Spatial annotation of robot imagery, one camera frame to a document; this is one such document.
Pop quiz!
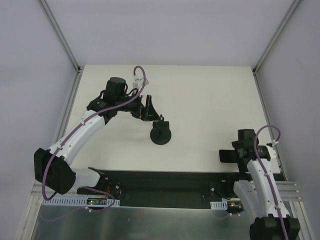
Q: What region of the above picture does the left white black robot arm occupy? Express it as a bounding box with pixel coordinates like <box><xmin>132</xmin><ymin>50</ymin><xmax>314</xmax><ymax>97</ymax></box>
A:
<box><xmin>34</xmin><ymin>77</ymin><xmax>162</xmax><ymax>195</ymax></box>

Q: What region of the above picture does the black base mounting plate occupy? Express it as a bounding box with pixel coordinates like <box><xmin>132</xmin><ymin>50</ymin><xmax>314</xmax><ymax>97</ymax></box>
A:
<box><xmin>76</xmin><ymin>169</ymin><xmax>251</xmax><ymax>209</ymax></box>

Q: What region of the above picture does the right white cable duct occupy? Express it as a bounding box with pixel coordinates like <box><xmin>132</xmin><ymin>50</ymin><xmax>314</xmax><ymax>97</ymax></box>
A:
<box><xmin>210</xmin><ymin>199</ymin><xmax>244</xmax><ymax>211</ymax></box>

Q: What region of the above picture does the black phone stand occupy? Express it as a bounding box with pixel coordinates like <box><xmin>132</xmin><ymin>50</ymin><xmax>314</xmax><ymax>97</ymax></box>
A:
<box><xmin>150</xmin><ymin>115</ymin><xmax>172</xmax><ymax>146</ymax></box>

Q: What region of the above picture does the left white cable duct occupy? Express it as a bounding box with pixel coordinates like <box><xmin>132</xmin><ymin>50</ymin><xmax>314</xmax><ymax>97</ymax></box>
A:
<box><xmin>42</xmin><ymin>196</ymin><xmax>120</xmax><ymax>208</ymax></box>

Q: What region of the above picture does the aluminium frame post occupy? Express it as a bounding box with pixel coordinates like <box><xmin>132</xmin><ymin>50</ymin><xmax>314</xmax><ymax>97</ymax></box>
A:
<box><xmin>38</xmin><ymin>0</ymin><xmax>81</xmax><ymax>73</ymax></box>
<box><xmin>252</xmin><ymin>0</ymin><xmax>303</xmax><ymax>76</ymax></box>

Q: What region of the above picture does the left aluminium frame post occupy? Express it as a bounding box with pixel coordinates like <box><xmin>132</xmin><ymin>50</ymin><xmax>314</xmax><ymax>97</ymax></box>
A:
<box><xmin>38</xmin><ymin>0</ymin><xmax>81</xmax><ymax>73</ymax></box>

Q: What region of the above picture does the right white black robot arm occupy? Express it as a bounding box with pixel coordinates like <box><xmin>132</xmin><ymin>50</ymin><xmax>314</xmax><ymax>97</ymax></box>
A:
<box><xmin>225</xmin><ymin>126</ymin><xmax>301</xmax><ymax>240</ymax></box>

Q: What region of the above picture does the white cable duct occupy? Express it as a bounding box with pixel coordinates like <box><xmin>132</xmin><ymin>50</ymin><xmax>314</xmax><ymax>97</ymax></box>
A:
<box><xmin>42</xmin><ymin>196</ymin><xmax>120</xmax><ymax>208</ymax></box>
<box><xmin>210</xmin><ymin>199</ymin><xmax>244</xmax><ymax>211</ymax></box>

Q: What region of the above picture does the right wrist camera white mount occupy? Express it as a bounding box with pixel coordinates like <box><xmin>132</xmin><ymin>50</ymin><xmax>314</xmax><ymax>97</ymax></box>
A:
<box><xmin>266</xmin><ymin>140</ymin><xmax>278</xmax><ymax>159</ymax></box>

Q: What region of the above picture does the right aluminium frame post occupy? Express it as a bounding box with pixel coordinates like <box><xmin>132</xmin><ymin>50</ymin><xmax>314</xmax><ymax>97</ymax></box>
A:
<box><xmin>252</xmin><ymin>0</ymin><xmax>303</xmax><ymax>76</ymax></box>

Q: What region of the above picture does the black phone pink case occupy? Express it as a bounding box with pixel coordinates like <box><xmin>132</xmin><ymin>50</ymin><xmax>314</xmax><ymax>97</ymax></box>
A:
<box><xmin>218</xmin><ymin>149</ymin><xmax>238</xmax><ymax>164</ymax></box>

